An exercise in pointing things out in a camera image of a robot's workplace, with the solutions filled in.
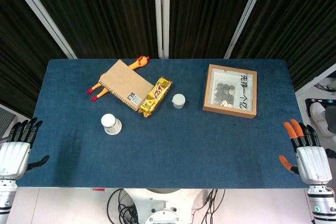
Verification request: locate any right orange-tipped robot hand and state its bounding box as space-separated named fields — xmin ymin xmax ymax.
xmin=278 ymin=119 xmax=333 ymax=185

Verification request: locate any left black-fingered robot hand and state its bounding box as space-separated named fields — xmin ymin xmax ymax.
xmin=0 ymin=117 xmax=50 ymax=180

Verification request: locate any white paper cup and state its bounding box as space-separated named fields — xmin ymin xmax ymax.
xmin=100 ymin=113 xmax=122 ymax=135

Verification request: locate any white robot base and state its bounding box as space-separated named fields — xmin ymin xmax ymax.
xmin=123 ymin=188 xmax=208 ymax=224

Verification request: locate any grey chair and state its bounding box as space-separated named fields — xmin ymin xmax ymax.
xmin=0 ymin=107 xmax=16 ymax=138

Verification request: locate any white shoe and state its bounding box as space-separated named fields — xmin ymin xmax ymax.
xmin=309 ymin=102 xmax=332 ymax=138

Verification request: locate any black box with buttons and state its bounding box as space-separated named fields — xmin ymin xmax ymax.
xmin=304 ymin=98 xmax=336 ymax=107

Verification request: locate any black curtain panel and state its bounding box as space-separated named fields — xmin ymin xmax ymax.
xmin=20 ymin=0 xmax=161 ymax=59
xmin=0 ymin=0 xmax=69 ymax=120
xmin=230 ymin=0 xmax=336 ymax=91
xmin=169 ymin=0 xmax=260 ymax=59

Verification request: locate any wooden shadow box with coins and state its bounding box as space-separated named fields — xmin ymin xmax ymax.
xmin=202 ymin=63 xmax=258 ymax=119

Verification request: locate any blue felt table mat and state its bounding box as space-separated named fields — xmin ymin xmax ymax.
xmin=14 ymin=58 xmax=313 ymax=189

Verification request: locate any kraft spiral notebook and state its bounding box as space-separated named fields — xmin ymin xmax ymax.
xmin=98 ymin=59 xmax=155 ymax=112

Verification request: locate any small grey lidded container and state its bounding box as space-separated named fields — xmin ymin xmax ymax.
xmin=172 ymin=93 xmax=186 ymax=109

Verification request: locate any yellow snack package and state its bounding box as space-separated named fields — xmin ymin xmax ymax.
xmin=138 ymin=76 xmax=173 ymax=119

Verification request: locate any yellow rubber chicken toy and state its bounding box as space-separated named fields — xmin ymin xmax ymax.
xmin=86 ymin=55 xmax=150 ymax=102

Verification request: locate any black floor cable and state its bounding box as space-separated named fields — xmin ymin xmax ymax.
xmin=314 ymin=82 xmax=336 ymax=93

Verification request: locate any white partition post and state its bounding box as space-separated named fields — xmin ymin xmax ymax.
xmin=295 ymin=62 xmax=336 ymax=96
xmin=153 ymin=0 xmax=171 ymax=59
xmin=4 ymin=0 xmax=78 ymax=59
xmin=223 ymin=0 xmax=271 ymax=59

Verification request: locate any black cable bundle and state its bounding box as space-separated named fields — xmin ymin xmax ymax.
xmin=106 ymin=188 xmax=139 ymax=224
xmin=193 ymin=188 xmax=226 ymax=224

